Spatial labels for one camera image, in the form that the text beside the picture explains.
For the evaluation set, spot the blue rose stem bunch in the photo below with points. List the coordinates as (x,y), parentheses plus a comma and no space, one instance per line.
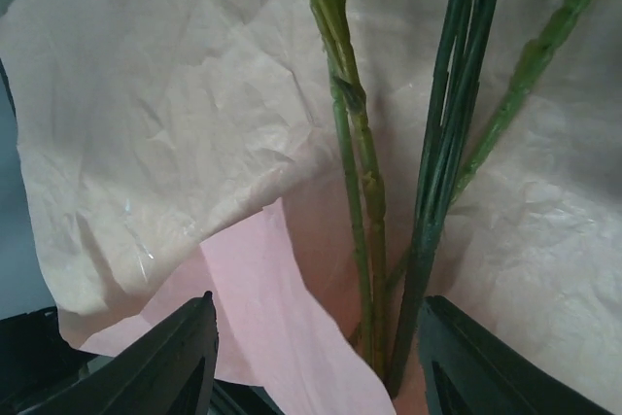
(455,84)

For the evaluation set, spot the pink wrapping paper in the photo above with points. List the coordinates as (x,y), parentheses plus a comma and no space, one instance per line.
(172,147)

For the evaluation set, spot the yellow and blue flower bunch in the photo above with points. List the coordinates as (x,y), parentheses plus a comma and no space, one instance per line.
(363,180)

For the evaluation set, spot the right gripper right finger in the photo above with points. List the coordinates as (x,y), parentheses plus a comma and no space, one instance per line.
(470,371)

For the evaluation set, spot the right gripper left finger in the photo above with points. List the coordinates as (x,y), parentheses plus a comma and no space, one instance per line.
(169,370)

